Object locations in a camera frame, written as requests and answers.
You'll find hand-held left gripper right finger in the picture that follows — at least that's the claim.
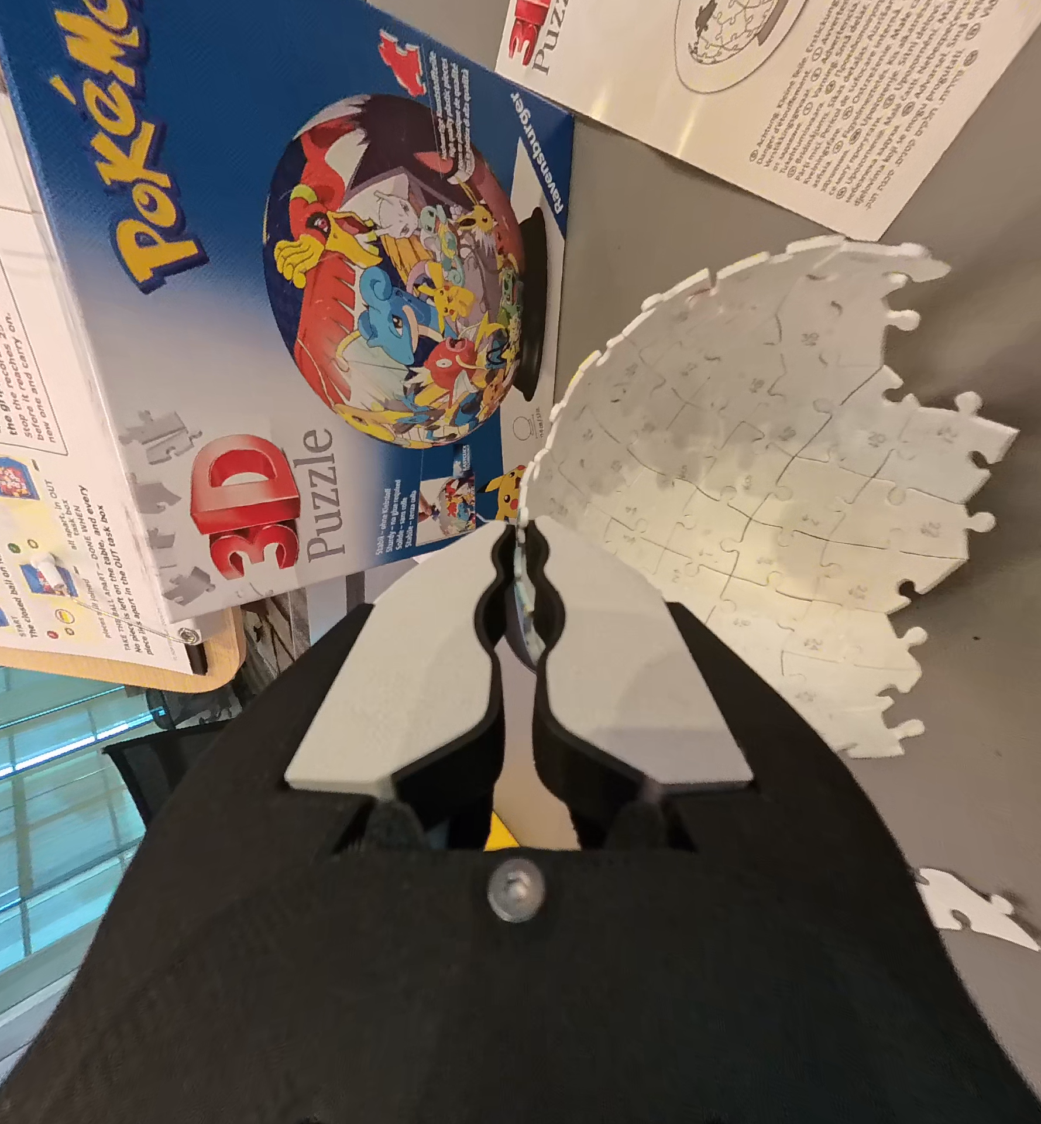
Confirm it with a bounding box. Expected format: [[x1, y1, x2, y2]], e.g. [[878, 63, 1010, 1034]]
[[527, 522, 755, 791]]

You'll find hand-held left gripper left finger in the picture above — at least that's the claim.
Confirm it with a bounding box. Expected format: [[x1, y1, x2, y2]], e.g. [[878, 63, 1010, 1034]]
[[283, 522, 521, 802]]

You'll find white partly built puzzle ball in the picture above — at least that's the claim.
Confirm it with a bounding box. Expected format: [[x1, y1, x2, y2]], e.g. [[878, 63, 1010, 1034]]
[[520, 235, 1022, 758]]

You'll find white puzzle piece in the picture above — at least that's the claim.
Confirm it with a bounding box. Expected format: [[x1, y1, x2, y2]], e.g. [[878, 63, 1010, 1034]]
[[915, 868, 1041, 954]]

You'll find blue puzzle box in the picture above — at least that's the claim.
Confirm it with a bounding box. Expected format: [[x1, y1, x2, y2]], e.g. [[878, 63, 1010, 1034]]
[[0, 0, 576, 626]]

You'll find wooden board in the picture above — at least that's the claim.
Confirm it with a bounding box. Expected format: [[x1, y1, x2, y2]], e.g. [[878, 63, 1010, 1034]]
[[0, 606, 248, 697]]

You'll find black chair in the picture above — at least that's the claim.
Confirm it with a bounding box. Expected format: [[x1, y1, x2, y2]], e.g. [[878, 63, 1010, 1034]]
[[103, 694, 249, 844]]

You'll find glass partition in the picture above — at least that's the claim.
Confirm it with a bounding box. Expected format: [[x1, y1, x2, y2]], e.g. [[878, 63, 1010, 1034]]
[[0, 667, 148, 993]]

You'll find white laminated task card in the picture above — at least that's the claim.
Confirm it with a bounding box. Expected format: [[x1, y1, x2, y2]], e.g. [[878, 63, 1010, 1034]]
[[0, 79, 201, 677]]

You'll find white instruction sheet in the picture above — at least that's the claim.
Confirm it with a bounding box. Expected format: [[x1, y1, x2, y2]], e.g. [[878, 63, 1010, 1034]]
[[494, 0, 1041, 242]]

